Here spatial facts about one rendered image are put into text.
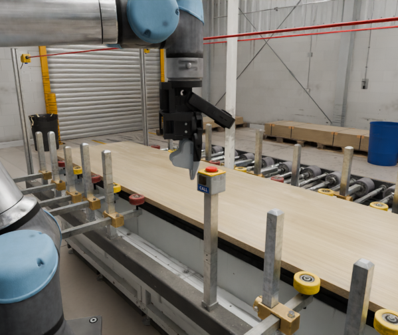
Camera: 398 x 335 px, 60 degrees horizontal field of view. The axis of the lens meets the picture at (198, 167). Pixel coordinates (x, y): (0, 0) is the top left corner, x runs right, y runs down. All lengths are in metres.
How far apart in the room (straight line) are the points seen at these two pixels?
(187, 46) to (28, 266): 0.46
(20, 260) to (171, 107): 0.38
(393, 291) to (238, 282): 0.58
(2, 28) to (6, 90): 7.75
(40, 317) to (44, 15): 0.44
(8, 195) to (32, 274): 0.18
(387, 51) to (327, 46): 1.31
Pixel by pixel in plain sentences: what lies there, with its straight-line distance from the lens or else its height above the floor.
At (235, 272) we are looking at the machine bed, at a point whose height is 0.73.
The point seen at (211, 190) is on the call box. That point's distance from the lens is 1.10.
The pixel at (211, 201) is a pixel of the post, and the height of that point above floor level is 1.12.
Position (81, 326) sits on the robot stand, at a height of 1.04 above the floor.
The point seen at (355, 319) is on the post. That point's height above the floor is 0.97.
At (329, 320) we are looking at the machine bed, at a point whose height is 0.75.
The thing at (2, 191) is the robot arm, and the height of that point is 1.33.
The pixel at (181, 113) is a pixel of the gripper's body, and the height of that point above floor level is 1.45.
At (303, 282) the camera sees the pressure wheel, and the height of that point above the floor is 0.91.
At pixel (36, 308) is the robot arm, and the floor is 1.19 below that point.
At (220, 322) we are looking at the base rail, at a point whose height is 0.70.
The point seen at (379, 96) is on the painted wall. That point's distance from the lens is 8.36.
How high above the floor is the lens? 1.53
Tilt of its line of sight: 15 degrees down
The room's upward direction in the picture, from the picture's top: straight up
